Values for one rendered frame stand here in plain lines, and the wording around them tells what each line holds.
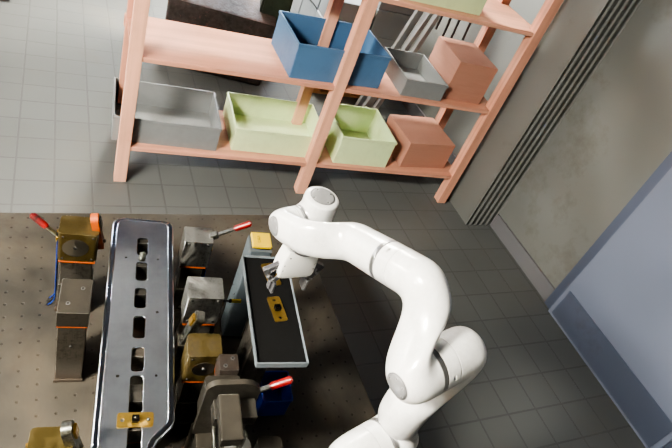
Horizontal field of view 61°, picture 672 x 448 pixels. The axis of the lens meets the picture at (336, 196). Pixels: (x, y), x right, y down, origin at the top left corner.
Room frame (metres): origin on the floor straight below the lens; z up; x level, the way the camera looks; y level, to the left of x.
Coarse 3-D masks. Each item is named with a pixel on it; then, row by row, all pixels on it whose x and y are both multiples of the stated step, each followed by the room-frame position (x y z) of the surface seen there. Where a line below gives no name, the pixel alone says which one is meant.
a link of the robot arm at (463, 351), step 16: (448, 336) 0.79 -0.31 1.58; (464, 336) 0.80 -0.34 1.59; (448, 352) 0.75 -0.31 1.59; (464, 352) 0.77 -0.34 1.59; (480, 352) 0.79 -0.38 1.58; (448, 368) 0.72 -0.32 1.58; (464, 368) 0.74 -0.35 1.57; (480, 368) 0.78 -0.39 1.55; (464, 384) 0.78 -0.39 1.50; (384, 400) 0.77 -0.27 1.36; (432, 400) 0.75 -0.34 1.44; (448, 400) 0.76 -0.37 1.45; (384, 416) 0.75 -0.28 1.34; (400, 416) 0.73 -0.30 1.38; (416, 416) 0.73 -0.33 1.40; (400, 432) 0.73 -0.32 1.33; (416, 432) 0.75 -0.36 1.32
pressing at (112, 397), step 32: (128, 224) 1.28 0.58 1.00; (160, 224) 1.34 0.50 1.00; (128, 256) 1.16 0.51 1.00; (160, 256) 1.21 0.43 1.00; (128, 288) 1.05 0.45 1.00; (160, 288) 1.10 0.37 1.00; (128, 320) 0.95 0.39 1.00; (160, 320) 0.99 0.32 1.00; (128, 352) 0.86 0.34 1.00; (160, 352) 0.90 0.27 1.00; (128, 384) 0.78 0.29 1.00; (160, 384) 0.81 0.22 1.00; (96, 416) 0.68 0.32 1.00; (160, 416) 0.74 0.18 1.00
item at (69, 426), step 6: (66, 420) 0.59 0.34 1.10; (72, 420) 0.60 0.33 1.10; (66, 426) 0.58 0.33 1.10; (72, 426) 0.59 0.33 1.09; (60, 432) 0.57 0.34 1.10; (66, 432) 0.57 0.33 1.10; (72, 432) 0.58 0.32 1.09; (78, 432) 0.60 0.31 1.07; (66, 438) 0.57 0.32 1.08; (72, 438) 0.57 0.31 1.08; (78, 438) 0.60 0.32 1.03; (66, 444) 0.57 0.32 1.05; (72, 444) 0.57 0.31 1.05; (78, 444) 0.59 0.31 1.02
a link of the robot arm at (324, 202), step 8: (312, 192) 1.05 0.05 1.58; (320, 192) 1.07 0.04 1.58; (328, 192) 1.08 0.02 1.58; (304, 200) 1.03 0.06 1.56; (312, 200) 1.03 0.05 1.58; (320, 200) 1.04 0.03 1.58; (328, 200) 1.05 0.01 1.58; (336, 200) 1.06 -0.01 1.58; (304, 208) 1.02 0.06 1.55; (312, 208) 1.02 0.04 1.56; (320, 208) 1.02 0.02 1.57; (328, 208) 1.03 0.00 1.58; (336, 208) 1.05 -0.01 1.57; (304, 216) 1.01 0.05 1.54; (312, 216) 1.01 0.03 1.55; (320, 216) 1.02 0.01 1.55; (328, 216) 1.03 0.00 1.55
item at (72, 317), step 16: (64, 288) 0.94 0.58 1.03; (80, 288) 0.96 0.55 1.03; (64, 304) 0.90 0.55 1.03; (80, 304) 0.92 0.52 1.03; (64, 320) 0.87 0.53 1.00; (80, 320) 0.89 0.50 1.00; (64, 336) 0.88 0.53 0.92; (80, 336) 0.90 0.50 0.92; (64, 352) 0.88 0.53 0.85; (80, 352) 0.90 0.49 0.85; (64, 368) 0.88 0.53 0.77; (80, 368) 0.90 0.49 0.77
